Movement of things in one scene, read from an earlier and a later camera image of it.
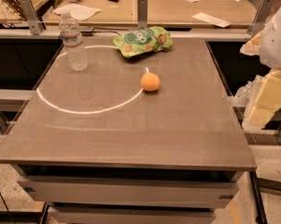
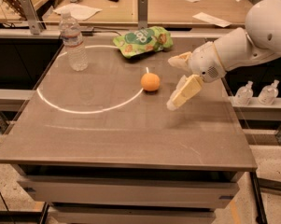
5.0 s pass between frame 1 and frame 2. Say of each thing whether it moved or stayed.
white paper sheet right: stayed
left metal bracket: stayed
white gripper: moved
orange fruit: stayed
